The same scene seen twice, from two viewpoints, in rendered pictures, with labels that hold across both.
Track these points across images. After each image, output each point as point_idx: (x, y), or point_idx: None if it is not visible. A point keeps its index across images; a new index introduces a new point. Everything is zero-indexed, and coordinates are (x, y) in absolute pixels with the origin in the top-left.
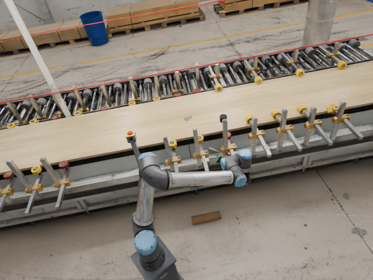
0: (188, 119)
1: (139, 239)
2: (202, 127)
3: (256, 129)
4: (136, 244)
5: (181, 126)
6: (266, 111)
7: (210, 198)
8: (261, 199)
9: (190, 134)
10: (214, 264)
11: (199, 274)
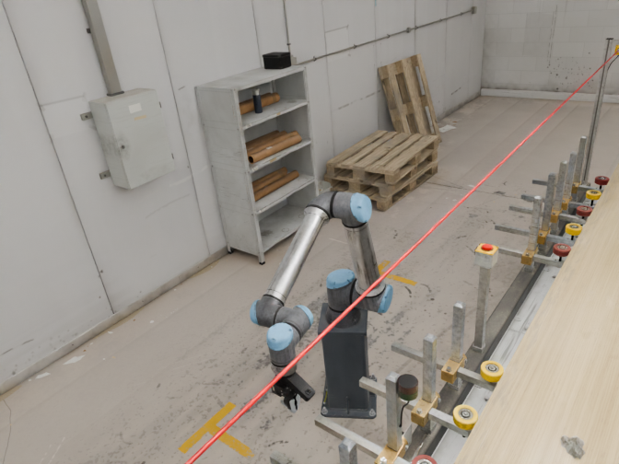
0: (563, 441)
1: (344, 272)
2: (501, 447)
3: None
4: (342, 269)
5: (544, 415)
6: None
7: None
8: None
9: (495, 411)
10: (321, 463)
11: (329, 438)
